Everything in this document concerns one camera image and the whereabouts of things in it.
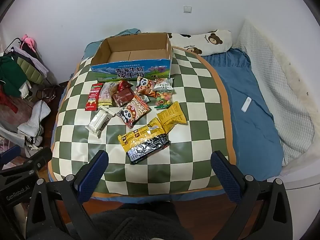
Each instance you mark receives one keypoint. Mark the orange panda snack packet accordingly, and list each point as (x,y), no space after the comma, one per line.
(146,86)

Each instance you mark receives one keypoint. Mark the dark red snack packet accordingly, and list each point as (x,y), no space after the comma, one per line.
(123,96)

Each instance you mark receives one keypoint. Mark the white garment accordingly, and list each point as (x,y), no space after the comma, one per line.
(37,117)

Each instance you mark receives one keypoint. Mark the blue printed cardboard box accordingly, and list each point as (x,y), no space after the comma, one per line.
(130,72)

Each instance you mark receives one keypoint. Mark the red garment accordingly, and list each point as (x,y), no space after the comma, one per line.
(7,101)

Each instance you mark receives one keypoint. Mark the yellow chip bag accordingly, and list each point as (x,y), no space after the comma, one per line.
(172,117)

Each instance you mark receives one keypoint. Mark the dark green garment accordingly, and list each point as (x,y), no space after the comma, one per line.
(11,77)

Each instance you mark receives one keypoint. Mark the striped sock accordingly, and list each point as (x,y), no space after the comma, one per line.
(33,142)

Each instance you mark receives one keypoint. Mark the pink garment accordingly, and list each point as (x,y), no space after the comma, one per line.
(28,41)

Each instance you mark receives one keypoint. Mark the white snack bar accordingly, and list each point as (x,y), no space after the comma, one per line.
(98,122)

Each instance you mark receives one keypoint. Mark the yellow black snack packet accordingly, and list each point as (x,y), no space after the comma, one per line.
(142,142)

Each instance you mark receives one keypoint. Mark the small white remote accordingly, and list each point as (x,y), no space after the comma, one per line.
(246,104)

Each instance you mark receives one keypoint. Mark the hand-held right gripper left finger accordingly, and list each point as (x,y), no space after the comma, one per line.
(92,175)

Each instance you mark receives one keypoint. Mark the teal cloth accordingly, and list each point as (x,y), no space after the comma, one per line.
(93,47)

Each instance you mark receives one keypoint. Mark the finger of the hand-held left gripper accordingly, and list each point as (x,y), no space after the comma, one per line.
(35,161)
(10,153)

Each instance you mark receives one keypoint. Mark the blue bedsheet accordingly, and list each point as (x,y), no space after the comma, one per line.
(240,135)

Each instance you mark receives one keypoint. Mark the clear bag of colourful gumballs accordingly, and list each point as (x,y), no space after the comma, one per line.
(163,100)

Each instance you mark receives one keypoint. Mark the pink panda snack packet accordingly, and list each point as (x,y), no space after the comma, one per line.
(133,111)

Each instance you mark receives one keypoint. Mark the white wall switch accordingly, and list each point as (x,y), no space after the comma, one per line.
(187,9)

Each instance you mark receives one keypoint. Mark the green white checkered blanket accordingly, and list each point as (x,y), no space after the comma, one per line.
(200,105)

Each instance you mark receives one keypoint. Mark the person's dark fleece clothing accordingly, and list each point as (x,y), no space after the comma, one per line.
(137,222)

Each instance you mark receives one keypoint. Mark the white bear print pillow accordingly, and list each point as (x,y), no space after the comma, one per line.
(215,42)

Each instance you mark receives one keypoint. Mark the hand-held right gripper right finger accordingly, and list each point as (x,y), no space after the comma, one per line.
(225,177)

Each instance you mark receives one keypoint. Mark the red sachet packet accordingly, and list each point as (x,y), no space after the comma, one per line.
(93,97)

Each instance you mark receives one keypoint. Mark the white green snack packet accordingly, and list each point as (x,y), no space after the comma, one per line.
(163,85)

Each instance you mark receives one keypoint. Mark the olive puffer jacket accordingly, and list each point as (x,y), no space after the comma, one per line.
(32,70)

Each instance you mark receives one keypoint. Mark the small dark snack packet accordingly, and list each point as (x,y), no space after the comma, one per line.
(143,98)

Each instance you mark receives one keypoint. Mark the pale beige snack packet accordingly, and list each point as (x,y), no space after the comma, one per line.
(106,95)

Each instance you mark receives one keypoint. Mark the white textured blanket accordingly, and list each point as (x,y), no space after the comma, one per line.
(275,80)

